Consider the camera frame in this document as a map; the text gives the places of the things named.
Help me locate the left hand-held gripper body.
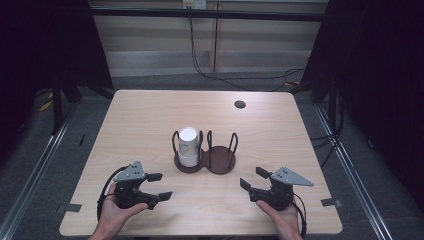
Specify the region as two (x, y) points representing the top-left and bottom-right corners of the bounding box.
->
(113, 160), (160, 210)

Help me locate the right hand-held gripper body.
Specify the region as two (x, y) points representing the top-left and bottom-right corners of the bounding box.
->
(249, 166), (314, 212)

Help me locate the dark wire cup holder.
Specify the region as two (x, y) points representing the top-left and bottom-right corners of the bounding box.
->
(171, 129), (240, 176)

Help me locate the floral print paper cup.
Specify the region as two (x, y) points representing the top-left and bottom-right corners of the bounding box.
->
(178, 126), (200, 156)

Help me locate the person's left hand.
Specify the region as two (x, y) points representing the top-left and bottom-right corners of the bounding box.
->
(99, 182), (150, 236)

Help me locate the person's right hand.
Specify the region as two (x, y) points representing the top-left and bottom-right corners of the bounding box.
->
(256, 200), (303, 240)

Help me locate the grey tape strip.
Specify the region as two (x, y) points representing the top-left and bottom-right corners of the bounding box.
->
(56, 203), (83, 214)
(320, 197), (344, 209)

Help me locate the dark metal stand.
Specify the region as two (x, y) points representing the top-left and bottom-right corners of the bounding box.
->
(50, 78), (65, 136)

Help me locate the yellow floor object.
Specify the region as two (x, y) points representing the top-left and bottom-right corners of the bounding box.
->
(37, 99), (54, 113)

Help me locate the black curtain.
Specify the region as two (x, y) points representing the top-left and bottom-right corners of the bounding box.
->
(299, 0), (424, 218)
(0, 0), (115, 161)

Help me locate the black horizontal bar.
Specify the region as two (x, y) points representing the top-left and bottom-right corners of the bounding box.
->
(89, 7), (327, 23)

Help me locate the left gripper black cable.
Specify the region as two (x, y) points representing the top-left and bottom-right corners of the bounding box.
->
(96, 165), (130, 222)

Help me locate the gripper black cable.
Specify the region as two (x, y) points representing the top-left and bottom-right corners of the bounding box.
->
(291, 192), (308, 238)
(96, 165), (130, 222)

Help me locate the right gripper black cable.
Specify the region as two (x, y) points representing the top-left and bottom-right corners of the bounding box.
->
(291, 192), (308, 238)

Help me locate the bundle of black floor cables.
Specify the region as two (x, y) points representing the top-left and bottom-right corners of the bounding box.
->
(309, 91), (346, 168)

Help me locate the metal floor rail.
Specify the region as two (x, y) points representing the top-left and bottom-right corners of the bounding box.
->
(314, 103), (395, 240)
(0, 111), (78, 240)

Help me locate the black wall cable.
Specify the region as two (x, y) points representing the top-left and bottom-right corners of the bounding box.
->
(187, 16), (305, 92)

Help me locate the white wall socket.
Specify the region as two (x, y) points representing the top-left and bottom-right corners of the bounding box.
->
(182, 0), (208, 10)

